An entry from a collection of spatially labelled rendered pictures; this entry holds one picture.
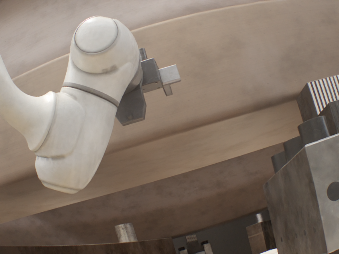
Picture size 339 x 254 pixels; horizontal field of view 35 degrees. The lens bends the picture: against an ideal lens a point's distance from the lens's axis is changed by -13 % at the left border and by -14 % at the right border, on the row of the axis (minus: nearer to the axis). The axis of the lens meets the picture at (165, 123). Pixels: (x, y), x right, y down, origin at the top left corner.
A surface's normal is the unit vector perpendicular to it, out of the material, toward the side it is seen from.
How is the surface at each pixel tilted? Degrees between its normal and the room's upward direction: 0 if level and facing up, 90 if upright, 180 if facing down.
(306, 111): 90
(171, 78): 90
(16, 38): 90
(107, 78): 124
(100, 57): 146
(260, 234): 90
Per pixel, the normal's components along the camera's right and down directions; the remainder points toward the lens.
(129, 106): -0.12, -0.21
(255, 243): -0.36, -0.14
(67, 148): 0.27, 0.07
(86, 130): 0.45, -0.02
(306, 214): -0.97, 0.25
